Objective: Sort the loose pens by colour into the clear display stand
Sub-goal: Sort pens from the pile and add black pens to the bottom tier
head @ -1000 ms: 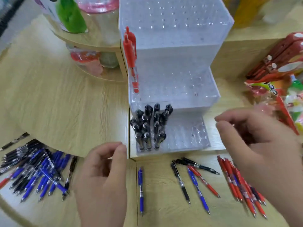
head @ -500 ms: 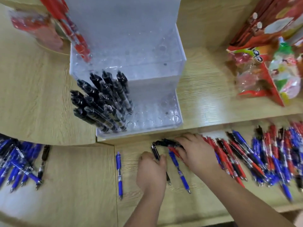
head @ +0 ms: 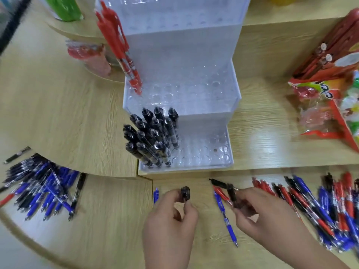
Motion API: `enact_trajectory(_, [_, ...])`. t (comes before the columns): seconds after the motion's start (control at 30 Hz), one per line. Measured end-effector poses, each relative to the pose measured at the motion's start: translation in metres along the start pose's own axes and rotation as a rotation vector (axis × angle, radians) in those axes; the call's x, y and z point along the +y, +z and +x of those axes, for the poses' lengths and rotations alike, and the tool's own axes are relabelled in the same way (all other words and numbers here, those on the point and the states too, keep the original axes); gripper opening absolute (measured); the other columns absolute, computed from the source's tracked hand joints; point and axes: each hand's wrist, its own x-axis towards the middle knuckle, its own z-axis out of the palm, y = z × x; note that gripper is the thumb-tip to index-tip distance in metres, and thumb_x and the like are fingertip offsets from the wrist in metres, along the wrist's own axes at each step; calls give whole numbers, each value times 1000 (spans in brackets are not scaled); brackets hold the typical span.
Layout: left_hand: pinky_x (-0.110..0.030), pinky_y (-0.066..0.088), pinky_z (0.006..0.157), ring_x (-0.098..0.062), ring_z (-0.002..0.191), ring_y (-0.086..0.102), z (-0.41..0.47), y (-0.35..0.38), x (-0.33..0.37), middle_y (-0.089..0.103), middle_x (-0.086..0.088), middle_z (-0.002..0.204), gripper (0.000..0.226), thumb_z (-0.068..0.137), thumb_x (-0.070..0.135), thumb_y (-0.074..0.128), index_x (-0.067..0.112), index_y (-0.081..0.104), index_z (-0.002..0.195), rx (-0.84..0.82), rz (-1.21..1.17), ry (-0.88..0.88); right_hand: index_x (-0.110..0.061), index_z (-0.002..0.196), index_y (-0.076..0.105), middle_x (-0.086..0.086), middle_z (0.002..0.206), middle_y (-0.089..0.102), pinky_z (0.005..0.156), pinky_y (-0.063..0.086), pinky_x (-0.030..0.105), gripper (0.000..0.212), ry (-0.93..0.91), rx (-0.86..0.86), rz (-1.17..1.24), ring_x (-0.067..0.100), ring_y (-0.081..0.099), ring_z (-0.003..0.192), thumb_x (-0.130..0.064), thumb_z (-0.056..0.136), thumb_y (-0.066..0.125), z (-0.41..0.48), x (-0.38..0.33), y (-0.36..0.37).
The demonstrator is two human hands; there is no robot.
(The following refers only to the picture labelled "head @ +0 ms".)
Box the stack of red snack packets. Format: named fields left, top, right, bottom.
left=291, top=8, right=359, bottom=80

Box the pale green jelly cup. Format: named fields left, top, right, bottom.
left=105, top=44, right=121, bottom=68

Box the person's right hand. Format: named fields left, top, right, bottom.
left=231, top=186, right=320, bottom=250

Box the cluster of black pens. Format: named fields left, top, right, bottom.
left=123, top=106, right=180, bottom=168

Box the clear tiered pen holder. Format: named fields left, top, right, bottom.
left=95, top=0, right=252, bottom=173

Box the pile of red blue pens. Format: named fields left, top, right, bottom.
left=251, top=172, right=359, bottom=253

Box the background store shelf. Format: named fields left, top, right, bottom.
left=0, top=0, right=33, bottom=55

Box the clear bag of red candies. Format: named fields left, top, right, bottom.
left=287, top=69, right=359, bottom=153

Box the pile of blue black pens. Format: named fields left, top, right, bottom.
left=0, top=146, right=88, bottom=222

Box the wooden round tier stand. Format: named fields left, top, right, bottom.
left=42, top=13, right=127, bottom=83

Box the green jelly pouch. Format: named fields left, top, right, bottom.
left=43, top=0, right=85, bottom=22

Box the red lid pink jelly cup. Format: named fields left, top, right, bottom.
left=66, top=40, right=113, bottom=77

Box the person's left hand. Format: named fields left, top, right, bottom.
left=142, top=189, right=199, bottom=269

